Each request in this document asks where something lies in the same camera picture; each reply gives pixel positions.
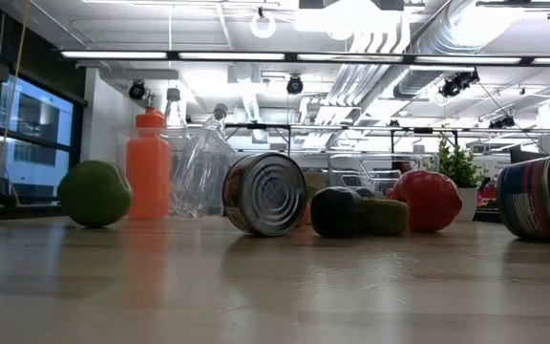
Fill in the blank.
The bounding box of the long ceiling light bar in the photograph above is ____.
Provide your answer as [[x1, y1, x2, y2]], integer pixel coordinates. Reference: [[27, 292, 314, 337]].
[[58, 49, 550, 67]]

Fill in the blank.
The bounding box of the black round ceiling spotlight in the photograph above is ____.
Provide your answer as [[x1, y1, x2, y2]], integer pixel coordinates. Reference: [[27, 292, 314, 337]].
[[128, 79, 148, 101], [286, 75, 305, 96]]

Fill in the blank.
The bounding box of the low clear plastic bin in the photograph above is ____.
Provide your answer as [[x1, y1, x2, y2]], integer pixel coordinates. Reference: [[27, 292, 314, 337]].
[[326, 152, 441, 197]]

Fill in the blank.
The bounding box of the silver ventilation duct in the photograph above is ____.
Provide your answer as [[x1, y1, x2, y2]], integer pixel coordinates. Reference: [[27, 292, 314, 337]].
[[327, 0, 513, 109]]

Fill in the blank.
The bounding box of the green apple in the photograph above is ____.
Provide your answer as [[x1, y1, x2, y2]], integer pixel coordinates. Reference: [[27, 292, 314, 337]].
[[56, 160, 134, 228]]

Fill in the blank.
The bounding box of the white round ceiling lamp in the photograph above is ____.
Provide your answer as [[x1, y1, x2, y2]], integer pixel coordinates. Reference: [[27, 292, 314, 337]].
[[249, 11, 277, 40]]

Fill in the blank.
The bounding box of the tin can with blue label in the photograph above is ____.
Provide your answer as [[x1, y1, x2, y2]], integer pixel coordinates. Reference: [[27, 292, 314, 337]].
[[496, 153, 550, 244]]

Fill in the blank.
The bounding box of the black ceiling camera cluster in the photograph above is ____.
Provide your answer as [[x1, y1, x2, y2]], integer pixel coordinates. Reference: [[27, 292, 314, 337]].
[[439, 70, 480, 99]]

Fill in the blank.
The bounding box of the tin can with peach label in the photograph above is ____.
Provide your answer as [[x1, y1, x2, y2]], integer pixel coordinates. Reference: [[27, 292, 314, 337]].
[[222, 151, 308, 238]]

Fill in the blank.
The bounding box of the brown kiwi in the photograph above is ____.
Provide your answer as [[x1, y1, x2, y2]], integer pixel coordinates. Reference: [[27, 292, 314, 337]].
[[358, 197, 411, 237]]

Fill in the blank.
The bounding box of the orange plastic water bottle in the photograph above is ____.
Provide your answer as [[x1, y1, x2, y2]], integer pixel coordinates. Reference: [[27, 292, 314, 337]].
[[125, 105, 173, 221]]

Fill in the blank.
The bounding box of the dark framed glass window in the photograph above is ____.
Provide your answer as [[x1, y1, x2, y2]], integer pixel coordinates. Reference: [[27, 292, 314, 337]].
[[0, 71, 88, 202]]

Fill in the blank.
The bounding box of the green plant in white pot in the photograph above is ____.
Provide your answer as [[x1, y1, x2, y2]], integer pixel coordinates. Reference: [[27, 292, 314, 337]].
[[435, 138, 489, 223]]

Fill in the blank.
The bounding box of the black plum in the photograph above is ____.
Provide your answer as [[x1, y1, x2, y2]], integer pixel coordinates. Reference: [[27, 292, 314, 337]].
[[309, 185, 365, 239]]

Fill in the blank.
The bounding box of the tall clear plastic bin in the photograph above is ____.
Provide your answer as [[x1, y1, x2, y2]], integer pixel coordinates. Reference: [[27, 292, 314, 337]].
[[115, 126, 237, 220]]

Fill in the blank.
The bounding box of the clear plastic bottle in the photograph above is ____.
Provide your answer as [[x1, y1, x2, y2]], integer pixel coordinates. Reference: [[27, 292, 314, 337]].
[[179, 102, 231, 219], [162, 87, 195, 219]]

